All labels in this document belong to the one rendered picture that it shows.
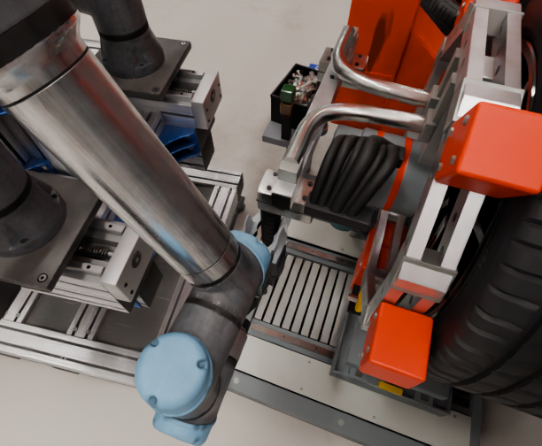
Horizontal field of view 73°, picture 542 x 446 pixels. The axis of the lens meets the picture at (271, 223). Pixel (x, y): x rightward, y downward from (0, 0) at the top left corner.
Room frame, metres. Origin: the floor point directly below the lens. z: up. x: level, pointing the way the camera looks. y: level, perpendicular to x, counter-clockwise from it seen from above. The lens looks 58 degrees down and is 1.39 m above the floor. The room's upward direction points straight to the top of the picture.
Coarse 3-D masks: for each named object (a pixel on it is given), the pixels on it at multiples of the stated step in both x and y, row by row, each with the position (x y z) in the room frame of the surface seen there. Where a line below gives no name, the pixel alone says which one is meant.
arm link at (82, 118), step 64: (0, 0) 0.21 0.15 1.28; (64, 0) 0.25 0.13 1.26; (0, 64) 0.20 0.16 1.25; (64, 64) 0.22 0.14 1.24; (64, 128) 0.19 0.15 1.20; (128, 128) 0.22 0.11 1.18; (128, 192) 0.18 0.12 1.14; (192, 192) 0.21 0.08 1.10; (192, 256) 0.17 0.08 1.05; (256, 256) 0.21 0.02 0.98
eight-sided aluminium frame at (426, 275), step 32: (480, 0) 0.53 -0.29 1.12; (480, 32) 0.46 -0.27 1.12; (512, 32) 0.46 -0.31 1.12; (448, 64) 0.65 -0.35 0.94; (480, 64) 0.39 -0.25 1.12; (512, 64) 0.39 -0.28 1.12; (480, 96) 0.33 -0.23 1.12; (512, 96) 0.33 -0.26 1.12; (448, 128) 0.32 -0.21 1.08; (384, 224) 0.48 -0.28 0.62; (416, 224) 0.23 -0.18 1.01; (448, 224) 0.25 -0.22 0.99; (416, 256) 0.20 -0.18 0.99; (448, 256) 0.20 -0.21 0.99; (384, 288) 0.20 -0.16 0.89; (416, 288) 0.18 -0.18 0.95
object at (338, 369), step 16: (352, 320) 0.38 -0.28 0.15; (336, 352) 0.28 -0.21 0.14; (336, 368) 0.23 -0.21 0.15; (352, 368) 0.23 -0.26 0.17; (368, 384) 0.18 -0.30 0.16; (384, 384) 0.18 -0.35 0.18; (400, 400) 0.14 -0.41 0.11; (416, 400) 0.13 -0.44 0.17; (432, 400) 0.13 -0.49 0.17; (448, 400) 0.14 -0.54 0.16
